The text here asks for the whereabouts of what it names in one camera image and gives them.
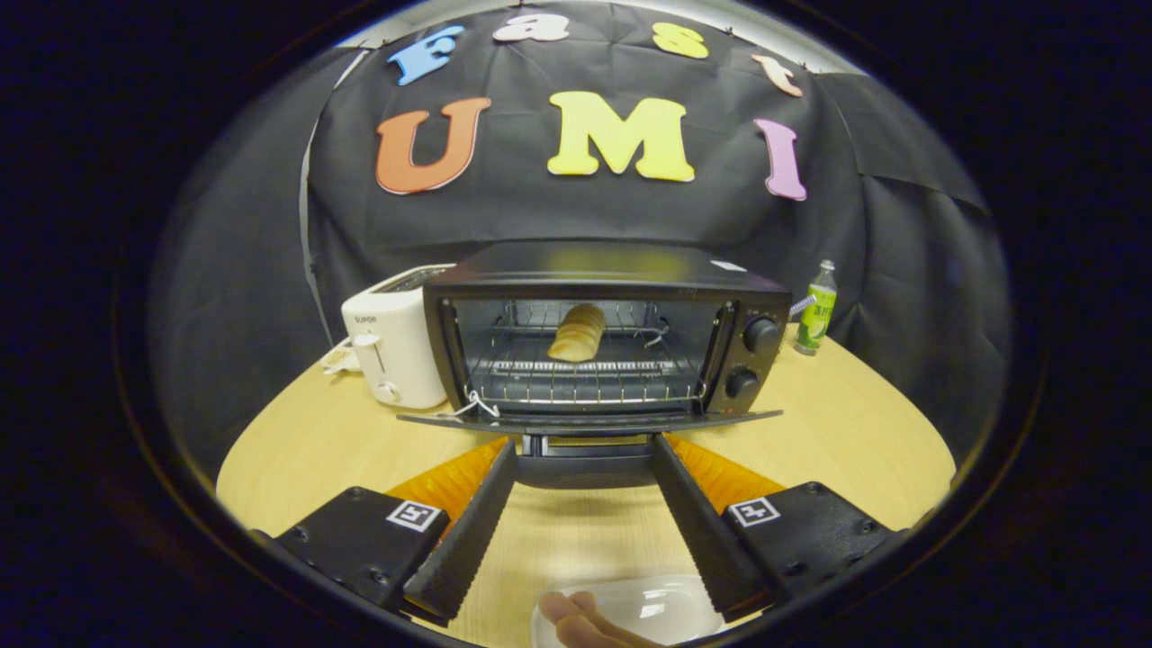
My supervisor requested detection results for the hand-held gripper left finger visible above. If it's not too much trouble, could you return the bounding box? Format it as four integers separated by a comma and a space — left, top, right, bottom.
270, 438, 520, 628

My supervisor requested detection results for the ridged bread roll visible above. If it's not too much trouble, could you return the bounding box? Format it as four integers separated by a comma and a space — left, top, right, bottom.
547, 303, 608, 364

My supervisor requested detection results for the white rectangular plate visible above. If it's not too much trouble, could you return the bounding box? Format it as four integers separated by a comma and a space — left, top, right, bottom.
531, 574, 726, 647

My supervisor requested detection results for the white pop-up toaster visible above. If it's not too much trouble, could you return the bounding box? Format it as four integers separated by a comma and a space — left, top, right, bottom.
341, 264, 457, 410

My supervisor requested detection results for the black toaster oven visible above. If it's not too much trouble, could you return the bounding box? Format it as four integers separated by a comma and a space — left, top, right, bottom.
396, 239, 794, 491

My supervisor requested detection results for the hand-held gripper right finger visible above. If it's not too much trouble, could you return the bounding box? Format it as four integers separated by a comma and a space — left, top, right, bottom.
650, 433, 901, 622

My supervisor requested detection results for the green label drink bottle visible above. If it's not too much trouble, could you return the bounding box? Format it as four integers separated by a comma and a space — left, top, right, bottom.
794, 260, 839, 356

